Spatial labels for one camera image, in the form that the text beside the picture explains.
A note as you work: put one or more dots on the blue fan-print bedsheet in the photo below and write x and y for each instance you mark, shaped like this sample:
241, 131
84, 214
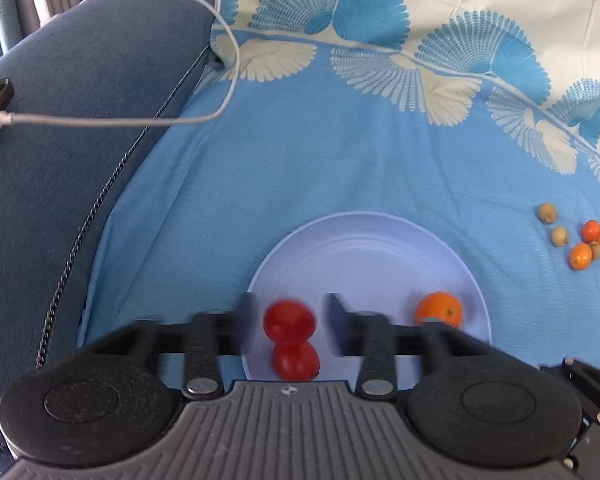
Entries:
330, 160

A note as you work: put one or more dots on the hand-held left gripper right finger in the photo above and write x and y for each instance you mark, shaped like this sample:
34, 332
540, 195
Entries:
336, 325

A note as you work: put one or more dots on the orange mandarin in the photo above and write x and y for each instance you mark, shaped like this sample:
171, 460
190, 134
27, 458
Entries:
439, 309

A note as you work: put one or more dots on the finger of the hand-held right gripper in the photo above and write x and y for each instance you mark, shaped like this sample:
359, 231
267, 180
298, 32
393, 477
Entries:
592, 390
592, 460

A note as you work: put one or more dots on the brown longan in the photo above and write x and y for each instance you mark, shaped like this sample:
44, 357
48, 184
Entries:
559, 236
547, 213
594, 250

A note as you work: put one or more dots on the pale blue round plate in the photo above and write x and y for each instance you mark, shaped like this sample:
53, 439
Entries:
360, 260

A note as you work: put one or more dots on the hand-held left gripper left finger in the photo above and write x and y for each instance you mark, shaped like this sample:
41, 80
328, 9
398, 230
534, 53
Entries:
244, 325

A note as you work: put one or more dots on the dark blue cushion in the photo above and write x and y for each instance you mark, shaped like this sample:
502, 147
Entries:
80, 160

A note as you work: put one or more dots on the red tomato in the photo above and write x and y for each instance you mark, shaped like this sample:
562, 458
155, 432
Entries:
295, 362
289, 321

